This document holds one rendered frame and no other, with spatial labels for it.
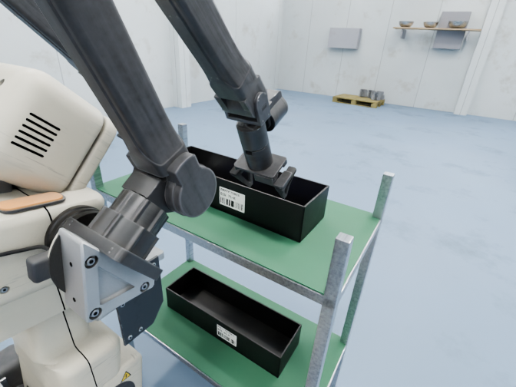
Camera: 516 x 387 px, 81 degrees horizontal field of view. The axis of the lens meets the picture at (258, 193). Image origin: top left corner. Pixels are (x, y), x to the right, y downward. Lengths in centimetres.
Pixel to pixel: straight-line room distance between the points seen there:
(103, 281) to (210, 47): 33
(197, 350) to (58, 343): 73
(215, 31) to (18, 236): 36
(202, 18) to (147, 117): 15
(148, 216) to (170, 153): 9
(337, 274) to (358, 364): 121
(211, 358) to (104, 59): 114
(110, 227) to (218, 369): 96
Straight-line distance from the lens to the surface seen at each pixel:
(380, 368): 186
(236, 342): 129
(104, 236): 40
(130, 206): 42
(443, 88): 1027
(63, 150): 50
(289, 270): 75
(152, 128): 39
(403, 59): 1034
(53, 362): 71
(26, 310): 61
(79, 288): 42
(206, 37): 45
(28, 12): 79
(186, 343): 136
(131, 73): 37
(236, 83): 49
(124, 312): 65
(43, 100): 48
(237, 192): 89
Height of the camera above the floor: 143
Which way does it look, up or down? 26 degrees down
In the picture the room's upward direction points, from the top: 3 degrees clockwise
